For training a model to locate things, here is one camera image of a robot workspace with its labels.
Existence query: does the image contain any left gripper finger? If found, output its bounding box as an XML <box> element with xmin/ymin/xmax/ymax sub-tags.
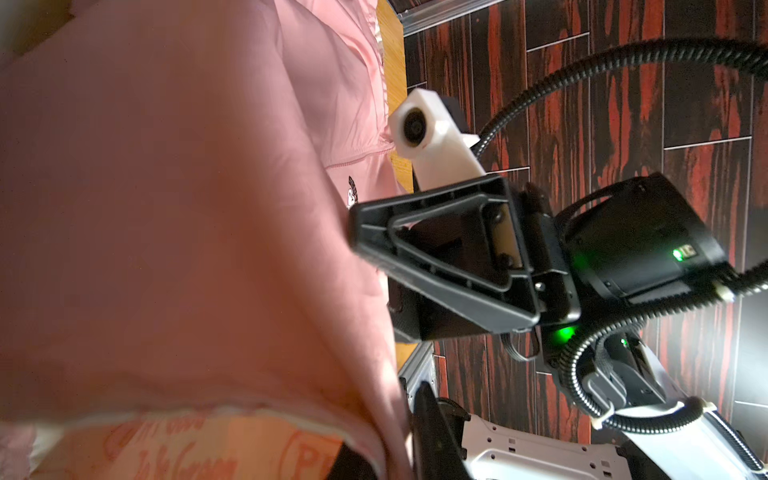
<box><xmin>411</xmin><ymin>382</ymin><xmax>471</xmax><ymax>480</ymax></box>

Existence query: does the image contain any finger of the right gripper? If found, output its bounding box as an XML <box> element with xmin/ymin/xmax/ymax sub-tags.
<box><xmin>387</xmin><ymin>276</ymin><xmax>510</xmax><ymax>343</ymax></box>

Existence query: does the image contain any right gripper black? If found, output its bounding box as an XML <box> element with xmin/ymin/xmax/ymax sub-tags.
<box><xmin>348</xmin><ymin>173</ymin><xmax>729</xmax><ymax>333</ymax></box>

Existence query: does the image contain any pink zip jacket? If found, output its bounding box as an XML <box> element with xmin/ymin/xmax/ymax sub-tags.
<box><xmin>1</xmin><ymin>1</ymin><xmax>412</xmax><ymax>479</ymax></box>

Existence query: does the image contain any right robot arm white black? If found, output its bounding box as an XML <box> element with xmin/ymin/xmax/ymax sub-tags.
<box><xmin>349</xmin><ymin>173</ymin><xmax>767</xmax><ymax>479</ymax></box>

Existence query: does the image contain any aluminium front rail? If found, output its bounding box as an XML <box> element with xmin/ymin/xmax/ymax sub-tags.
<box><xmin>398</xmin><ymin>342</ymin><xmax>438</xmax><ymax>412</ymax></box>

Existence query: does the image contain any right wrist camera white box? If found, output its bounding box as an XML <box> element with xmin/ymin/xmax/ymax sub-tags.
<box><xmin>388</xmin><ymin>88</ymin><xmax>486</xmax><ymax>191</ymax></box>

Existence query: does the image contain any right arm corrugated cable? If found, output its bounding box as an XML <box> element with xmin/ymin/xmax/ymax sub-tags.
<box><xmin>472</xmin><ymin>38</ymin><xmax>768</xmax><ymax>436</ymax></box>

